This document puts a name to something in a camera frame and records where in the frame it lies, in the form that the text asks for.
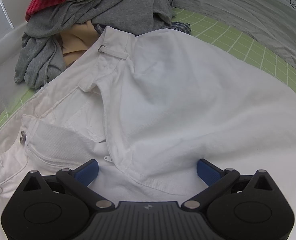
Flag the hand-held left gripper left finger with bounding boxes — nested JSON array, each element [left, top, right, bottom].
[[22, 159, 113, 210]]

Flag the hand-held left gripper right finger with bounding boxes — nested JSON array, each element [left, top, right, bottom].
[[181, 158, 277, 210]]

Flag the plaid garment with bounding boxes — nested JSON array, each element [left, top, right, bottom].
[[94, 0, 192, 34]]

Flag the green grid mat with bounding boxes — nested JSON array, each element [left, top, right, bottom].
[[0, 6, 296, 138]]

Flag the white pants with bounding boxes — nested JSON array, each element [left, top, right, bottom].
[[0, 25, 296, 240]]

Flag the white board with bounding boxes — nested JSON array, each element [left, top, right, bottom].
[[0, 0, 32, 34]]

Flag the grey garment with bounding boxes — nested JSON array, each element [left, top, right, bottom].
[[14, 0, 175, 89]]

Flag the beige garment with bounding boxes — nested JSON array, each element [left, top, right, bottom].
[[59, 20, 106, 67]]

